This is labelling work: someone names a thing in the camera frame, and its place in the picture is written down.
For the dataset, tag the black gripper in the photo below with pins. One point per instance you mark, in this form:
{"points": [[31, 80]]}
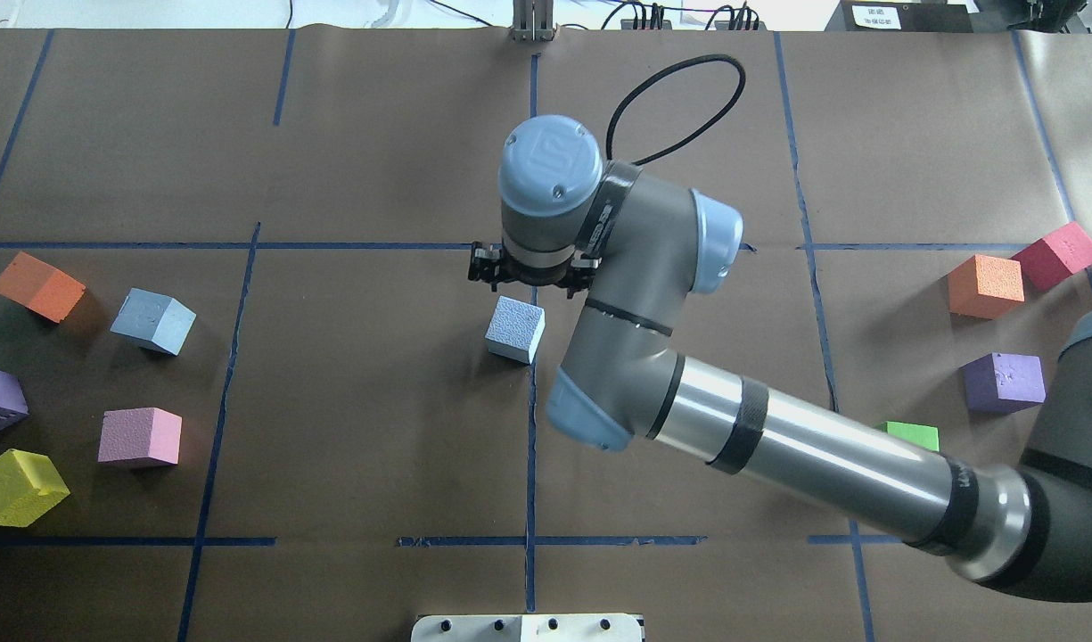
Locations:
{"points": [[486, 267]]}

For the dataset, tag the light blue foam block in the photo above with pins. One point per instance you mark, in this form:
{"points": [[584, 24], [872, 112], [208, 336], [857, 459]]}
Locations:
{"points": [[154, 322], [515, 330]]}

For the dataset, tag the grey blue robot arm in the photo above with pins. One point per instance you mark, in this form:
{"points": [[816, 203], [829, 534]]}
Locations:
{"points": [[639, 246]]}

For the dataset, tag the pink foam block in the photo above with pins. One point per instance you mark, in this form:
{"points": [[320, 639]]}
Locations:
{"points": [[140, 437]]}

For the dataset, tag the orange foam block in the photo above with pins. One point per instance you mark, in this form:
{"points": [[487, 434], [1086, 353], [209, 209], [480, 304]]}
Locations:
{"points": [[985, 287], [40, 287]]}

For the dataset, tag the green foam block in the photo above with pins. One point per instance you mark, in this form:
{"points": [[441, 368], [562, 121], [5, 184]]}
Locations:
{"points": [[924, 436]]}

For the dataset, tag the far orange foam block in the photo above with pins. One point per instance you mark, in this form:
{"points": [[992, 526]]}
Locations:
{"points": [[985, 287]]}

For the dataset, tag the far purple foam block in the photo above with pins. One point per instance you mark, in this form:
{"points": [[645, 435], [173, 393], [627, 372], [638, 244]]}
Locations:
{"points": [[1003, 383]]}

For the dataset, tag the yellow foam block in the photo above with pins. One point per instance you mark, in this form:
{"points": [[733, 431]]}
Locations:
{"points": [[30, 486]]}

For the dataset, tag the far crimson foam block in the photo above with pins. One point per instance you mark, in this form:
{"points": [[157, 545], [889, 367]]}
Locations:
{"points": [[1056, 257]]}

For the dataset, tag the aluminium frame post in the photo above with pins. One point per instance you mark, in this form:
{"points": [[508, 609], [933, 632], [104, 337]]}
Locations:
{"points": [[533, 21]]}

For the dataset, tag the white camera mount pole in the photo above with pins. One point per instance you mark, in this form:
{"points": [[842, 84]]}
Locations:
{"points": [[530, 627]]}

